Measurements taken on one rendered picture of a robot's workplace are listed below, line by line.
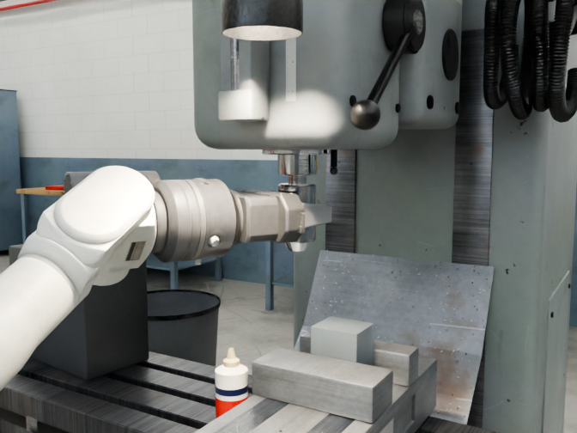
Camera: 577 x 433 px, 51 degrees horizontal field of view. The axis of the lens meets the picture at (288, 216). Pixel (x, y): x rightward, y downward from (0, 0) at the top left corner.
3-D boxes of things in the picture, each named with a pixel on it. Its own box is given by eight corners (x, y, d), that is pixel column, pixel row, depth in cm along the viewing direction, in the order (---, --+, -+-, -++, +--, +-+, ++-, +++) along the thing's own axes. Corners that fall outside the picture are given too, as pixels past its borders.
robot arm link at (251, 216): (306, 178, 67) (209, 180, 60) (306, 264, 68) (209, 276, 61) (248, 173, 77) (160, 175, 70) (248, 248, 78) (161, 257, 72)
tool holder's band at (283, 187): (318, 191, 76) (318, 182, 76) (312, 193, 71) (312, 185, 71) (282, 190, 77) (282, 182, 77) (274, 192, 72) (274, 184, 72)
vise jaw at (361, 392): (372, 424, 62) (373, 387, 62) (251, 394, 70) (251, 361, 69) (393, 403, 67) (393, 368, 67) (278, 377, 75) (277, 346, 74)
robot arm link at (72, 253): (168, 186, 60) (85, 267, 50) (147, 243, 66) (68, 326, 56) (113, 152, 60) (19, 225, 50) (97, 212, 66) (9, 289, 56)
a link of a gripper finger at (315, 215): (327, 226, 74) (285, 229, 71) (328, 200, 74) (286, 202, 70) (336, 228, 73) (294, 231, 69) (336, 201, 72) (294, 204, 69)
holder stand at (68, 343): (86, 381, 92) (81, 252, 89) (12, 351, 105) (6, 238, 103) (149, 359, 101) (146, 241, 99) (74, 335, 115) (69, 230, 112)
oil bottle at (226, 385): (235, 443, 72) (234, 355, 71) (209, 436, 75) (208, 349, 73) (254, 430, 76) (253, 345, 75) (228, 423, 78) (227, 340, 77)
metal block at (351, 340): (356, 385, 69) (356, 334, 69) (310, 375, 72) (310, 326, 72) (373, 370, 74) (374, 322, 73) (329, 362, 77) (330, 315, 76)
